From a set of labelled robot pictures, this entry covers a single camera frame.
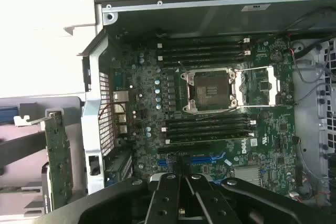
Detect green Dell motherboard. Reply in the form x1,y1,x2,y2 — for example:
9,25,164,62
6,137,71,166
109,35,299,198

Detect black open PC case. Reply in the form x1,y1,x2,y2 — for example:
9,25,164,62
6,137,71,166
76,0,336,206

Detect silver socket cover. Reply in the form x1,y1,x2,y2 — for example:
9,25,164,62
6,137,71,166
235,66,282,107

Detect blue expansion slot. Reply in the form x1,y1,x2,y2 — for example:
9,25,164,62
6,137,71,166
157,153,228,168

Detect RAM slot white clips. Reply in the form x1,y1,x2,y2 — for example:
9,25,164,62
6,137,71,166
156,39,251,49
156,50,251,61

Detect silver perforated drive cage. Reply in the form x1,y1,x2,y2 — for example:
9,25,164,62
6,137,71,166
290,36,336,204

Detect red black wire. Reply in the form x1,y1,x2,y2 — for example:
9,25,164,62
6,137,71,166
97,102,127,120

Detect RAM slot black clips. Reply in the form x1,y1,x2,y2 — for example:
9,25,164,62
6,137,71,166
160,56,246,68
156,45,247,55

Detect thin metal locking lever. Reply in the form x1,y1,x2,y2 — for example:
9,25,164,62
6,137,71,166
177,60,190,75

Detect silver chipset heatsink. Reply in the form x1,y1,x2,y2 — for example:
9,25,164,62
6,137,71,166
233,166,262,183

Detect hard disk blue carrier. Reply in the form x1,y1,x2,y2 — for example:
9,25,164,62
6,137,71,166
0,105,19,125

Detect long black expansion slot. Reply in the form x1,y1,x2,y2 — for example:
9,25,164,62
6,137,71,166
156,144,212,154

